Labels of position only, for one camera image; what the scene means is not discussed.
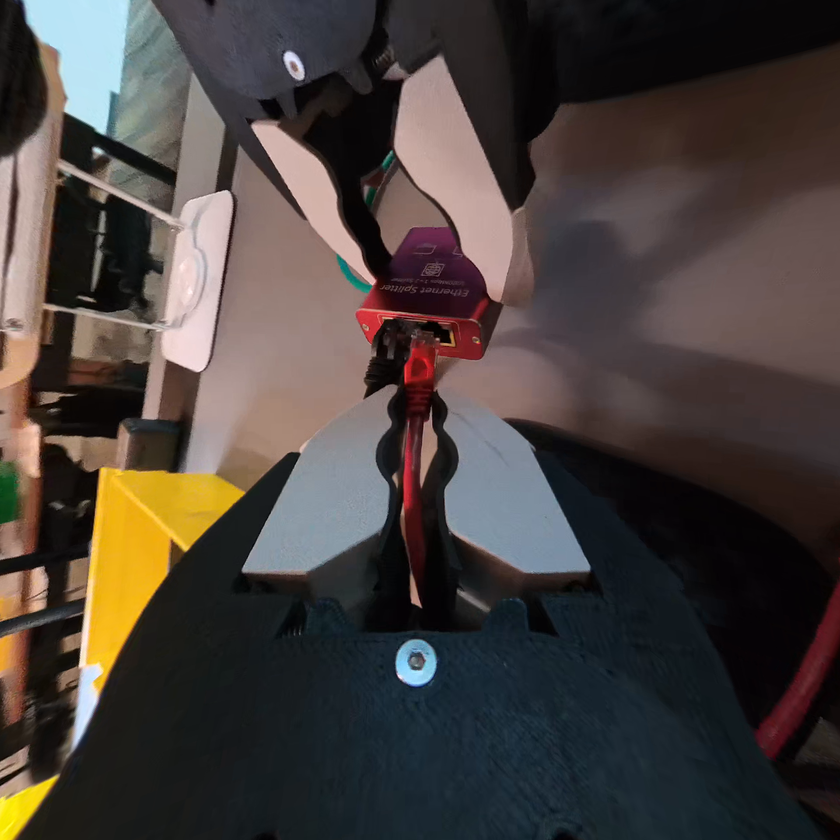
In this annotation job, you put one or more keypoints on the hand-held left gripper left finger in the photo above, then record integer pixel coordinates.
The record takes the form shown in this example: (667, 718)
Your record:
(328, 499)

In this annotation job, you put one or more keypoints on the white document stand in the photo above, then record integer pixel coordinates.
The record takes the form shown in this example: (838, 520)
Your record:
(197, 282)

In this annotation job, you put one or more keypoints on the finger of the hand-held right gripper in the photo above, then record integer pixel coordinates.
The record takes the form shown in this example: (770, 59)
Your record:
(295, 177)
(453, 164)

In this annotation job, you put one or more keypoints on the grey desk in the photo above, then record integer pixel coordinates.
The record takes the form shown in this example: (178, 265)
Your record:
(656, 262)

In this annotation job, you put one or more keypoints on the red ethernet splitter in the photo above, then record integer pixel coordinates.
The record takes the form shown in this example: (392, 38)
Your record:
(433, 275)

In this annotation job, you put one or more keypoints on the dark grey box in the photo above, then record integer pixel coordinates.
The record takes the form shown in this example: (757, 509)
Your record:
(148, 443)

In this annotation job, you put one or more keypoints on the yellow plastic bin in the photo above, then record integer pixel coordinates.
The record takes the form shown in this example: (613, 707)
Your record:
(144, 525)

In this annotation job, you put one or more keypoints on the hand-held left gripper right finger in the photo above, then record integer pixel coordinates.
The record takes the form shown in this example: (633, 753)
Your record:
(512, 505)

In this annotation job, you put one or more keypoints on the black padded wrist rest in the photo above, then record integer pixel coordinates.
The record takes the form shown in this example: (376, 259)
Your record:
(689, 558)

